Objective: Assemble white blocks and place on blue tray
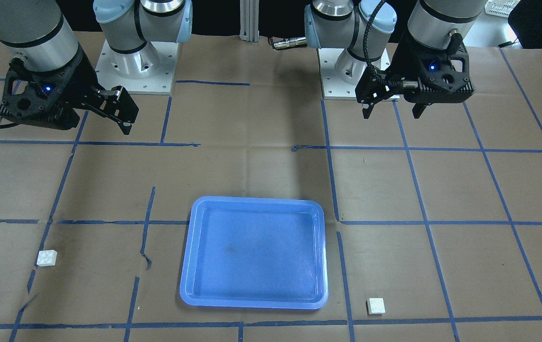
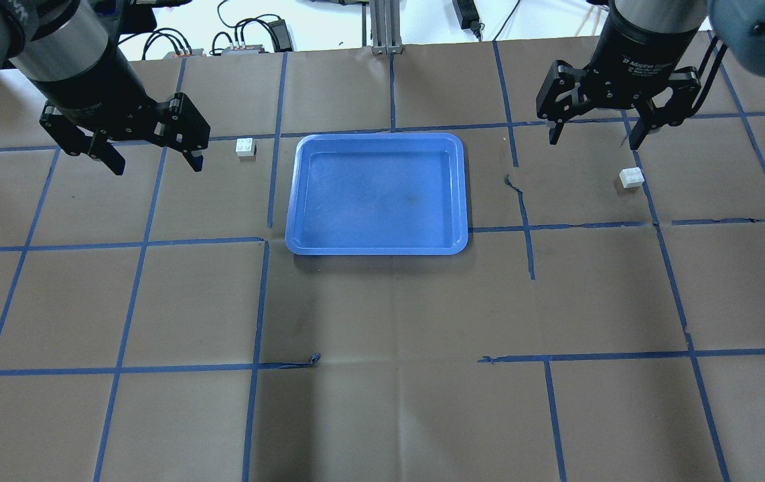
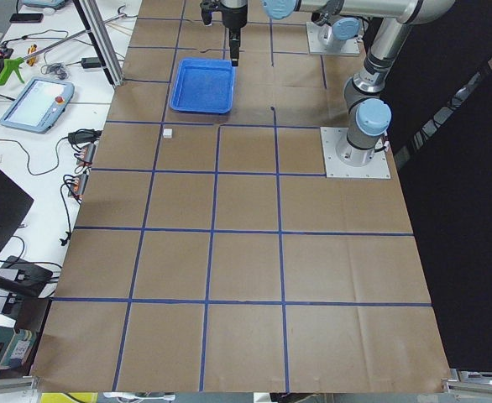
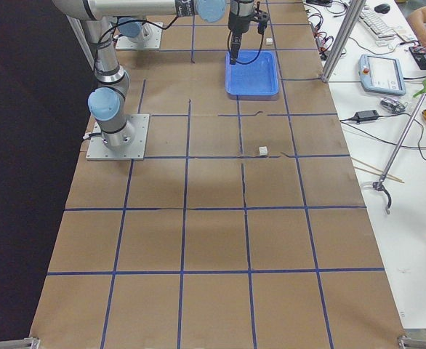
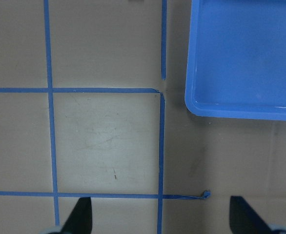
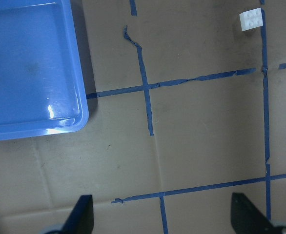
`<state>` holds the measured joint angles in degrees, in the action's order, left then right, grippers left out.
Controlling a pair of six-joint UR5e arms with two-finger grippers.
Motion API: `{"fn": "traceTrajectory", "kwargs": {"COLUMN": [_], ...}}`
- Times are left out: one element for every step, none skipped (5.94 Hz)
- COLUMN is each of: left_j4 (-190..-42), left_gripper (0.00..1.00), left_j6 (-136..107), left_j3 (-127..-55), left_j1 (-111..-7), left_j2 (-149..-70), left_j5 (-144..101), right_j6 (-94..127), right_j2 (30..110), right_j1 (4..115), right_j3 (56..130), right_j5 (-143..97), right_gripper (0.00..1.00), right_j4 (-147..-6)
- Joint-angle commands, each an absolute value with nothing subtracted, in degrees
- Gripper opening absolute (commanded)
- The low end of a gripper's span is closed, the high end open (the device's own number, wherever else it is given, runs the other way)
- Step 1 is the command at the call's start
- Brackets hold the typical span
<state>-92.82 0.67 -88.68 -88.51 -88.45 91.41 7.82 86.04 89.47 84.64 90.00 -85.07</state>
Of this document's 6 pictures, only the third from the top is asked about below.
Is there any white building block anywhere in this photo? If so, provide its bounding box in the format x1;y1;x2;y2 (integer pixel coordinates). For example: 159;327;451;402
163;128;173;139

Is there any blue plastic tray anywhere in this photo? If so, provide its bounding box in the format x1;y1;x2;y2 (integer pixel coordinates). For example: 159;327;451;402
170;58;235;114

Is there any orange usb hub upper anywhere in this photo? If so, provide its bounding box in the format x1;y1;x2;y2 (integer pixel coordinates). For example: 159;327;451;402
75;143;97;166

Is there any blue teach pendant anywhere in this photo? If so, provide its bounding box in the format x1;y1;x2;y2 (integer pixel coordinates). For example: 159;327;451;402
0;77;75;133

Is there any orange usb hub lower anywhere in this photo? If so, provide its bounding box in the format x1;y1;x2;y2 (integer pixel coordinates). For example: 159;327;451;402
66;173;89;201

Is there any aluminium frame post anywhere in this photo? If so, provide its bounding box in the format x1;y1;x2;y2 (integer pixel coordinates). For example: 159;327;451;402
73;0;123;88

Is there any black smartphone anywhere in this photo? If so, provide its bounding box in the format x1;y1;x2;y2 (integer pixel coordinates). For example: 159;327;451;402
9;13;44;24

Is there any orange usb hub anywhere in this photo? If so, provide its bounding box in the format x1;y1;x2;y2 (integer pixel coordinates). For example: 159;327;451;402
75;143;97;166
66;173;89;201

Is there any black power adapter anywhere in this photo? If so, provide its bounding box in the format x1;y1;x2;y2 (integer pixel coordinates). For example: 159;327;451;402
80;57;102;70

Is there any green handled reach grabber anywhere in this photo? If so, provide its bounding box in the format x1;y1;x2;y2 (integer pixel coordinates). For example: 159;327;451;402
0;10;127;86

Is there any brown paper table cover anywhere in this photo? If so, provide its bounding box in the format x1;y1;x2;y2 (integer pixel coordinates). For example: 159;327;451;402
32;1;448;393

